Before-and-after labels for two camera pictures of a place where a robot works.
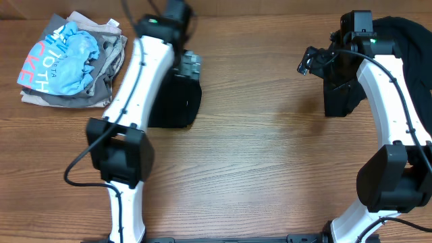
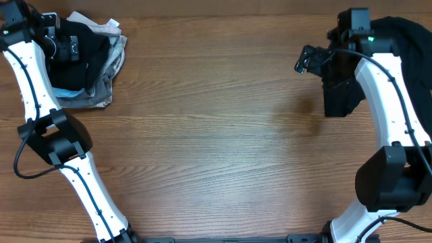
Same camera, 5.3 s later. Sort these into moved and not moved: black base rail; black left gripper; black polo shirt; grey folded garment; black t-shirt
Moved: black left gripper; black polo shirt
Not moved: grey folded garment; black t-shirt; black base rail
